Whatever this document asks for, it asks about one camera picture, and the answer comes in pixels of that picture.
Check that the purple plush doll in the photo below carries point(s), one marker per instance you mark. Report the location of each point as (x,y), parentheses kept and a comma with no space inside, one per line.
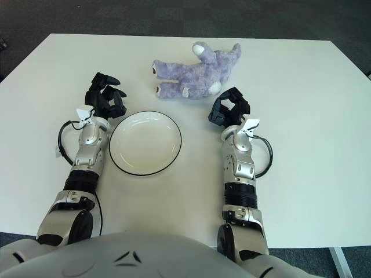
(197,75)

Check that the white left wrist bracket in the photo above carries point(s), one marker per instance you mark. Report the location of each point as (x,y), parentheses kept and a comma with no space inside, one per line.
(84,114)

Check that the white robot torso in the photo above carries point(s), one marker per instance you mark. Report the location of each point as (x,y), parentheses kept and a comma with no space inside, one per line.
(130,260)

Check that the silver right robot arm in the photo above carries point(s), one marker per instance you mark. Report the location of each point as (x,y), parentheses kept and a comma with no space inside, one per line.
(240,165)

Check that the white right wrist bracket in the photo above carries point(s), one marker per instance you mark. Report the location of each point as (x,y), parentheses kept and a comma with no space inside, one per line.
(249,126)

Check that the white table leg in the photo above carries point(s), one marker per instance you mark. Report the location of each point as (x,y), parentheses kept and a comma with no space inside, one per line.
(340,263)

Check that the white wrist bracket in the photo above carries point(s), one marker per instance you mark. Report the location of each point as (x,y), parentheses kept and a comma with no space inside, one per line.
(249,126)
(84,114)

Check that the dark snack packet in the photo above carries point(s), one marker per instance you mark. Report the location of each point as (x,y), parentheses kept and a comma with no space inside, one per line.
(3,43)

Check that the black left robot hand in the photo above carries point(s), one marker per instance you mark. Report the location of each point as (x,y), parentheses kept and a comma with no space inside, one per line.
(101,101)

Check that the white plate with black rim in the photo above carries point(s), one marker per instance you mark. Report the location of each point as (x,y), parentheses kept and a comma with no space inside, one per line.
(145,142)

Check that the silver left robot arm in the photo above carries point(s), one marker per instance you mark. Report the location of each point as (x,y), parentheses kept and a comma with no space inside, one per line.
(90,139)

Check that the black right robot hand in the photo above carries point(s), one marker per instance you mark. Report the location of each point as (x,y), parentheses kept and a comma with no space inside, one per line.
(243,107)

